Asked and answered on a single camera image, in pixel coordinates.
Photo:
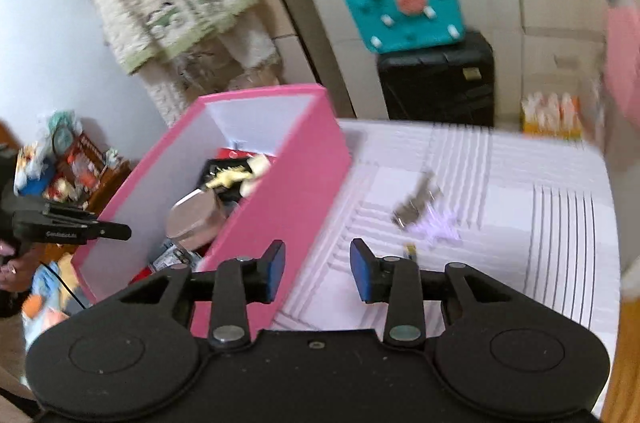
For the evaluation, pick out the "small yellow black item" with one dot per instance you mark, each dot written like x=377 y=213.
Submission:
x=410 y=251

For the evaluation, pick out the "pile of small trinkets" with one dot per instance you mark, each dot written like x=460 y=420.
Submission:
x=70 y=158

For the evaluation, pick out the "colourful gift bag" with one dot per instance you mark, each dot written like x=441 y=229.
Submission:
x=550 y=115

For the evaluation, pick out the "black phone case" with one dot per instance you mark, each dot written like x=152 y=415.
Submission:
x=212 y=167

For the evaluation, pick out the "person's left hand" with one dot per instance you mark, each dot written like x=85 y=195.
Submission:
x=15 y=273

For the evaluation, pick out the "beige rounded box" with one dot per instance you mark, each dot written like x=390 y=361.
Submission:
x=192 y=215

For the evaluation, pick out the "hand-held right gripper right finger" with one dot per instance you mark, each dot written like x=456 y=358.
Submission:
x=362 y=270

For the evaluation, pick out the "wooden side cabinet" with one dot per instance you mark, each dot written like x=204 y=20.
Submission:
x=114 y=173

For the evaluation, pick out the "lilac star clip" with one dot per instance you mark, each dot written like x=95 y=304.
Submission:
x=440 y=225

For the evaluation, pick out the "brown paper bag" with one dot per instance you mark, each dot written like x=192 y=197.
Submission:
x=245 y=75

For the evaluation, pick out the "cream claw hair clip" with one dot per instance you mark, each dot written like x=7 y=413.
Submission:
x=257 y=170

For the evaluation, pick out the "pink shopping bag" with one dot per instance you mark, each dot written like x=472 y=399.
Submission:
x=625 y=53

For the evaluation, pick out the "black suitcase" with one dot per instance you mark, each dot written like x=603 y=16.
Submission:
x=435 y=83

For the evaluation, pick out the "tan wooden cabinet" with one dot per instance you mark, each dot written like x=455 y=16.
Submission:
x=295 y=58

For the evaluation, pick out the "pink cardboard box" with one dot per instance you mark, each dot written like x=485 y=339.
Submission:
x=300 y=183

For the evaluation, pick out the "yellow hair clip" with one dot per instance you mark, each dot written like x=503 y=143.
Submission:
x=227 y=178

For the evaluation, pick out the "striped tablecloth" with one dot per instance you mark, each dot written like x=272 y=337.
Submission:
x=500 y=203

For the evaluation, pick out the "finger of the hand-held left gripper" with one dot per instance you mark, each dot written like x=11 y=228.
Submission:
x=70 y=212
x=65 y=233

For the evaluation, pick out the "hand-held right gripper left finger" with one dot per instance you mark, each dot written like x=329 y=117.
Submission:
x=274 y=273

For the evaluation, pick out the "grey pocket router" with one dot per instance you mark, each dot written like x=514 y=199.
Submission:
x=172 y=259

